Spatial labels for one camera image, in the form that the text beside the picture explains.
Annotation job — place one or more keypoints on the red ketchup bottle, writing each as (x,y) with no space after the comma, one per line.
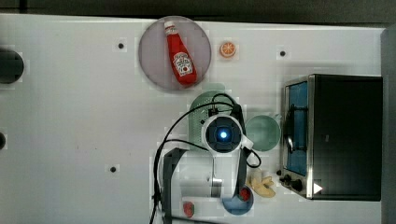
(179,57)

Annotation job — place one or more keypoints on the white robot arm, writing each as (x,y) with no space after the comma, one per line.
(219,170)

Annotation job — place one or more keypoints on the grey round plate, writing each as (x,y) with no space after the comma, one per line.
(154,57)

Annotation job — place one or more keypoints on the red fruit in bowl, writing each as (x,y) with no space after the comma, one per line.
(244,194)

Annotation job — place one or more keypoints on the mint green strainer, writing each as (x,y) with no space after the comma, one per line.
(212,95)

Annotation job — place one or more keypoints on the black toaster oven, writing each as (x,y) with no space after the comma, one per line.
(331,145)

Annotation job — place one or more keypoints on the orange slice toy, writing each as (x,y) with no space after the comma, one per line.
(227,49)

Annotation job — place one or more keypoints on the blue bowl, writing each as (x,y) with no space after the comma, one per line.
(237,207)

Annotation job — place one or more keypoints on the black cylinder holder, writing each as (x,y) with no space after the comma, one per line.
(11,66)
(3,141)

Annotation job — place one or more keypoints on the red strawberry toy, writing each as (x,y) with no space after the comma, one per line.
(188,209)

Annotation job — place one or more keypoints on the peeled banana toy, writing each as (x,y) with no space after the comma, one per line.
(260,184)

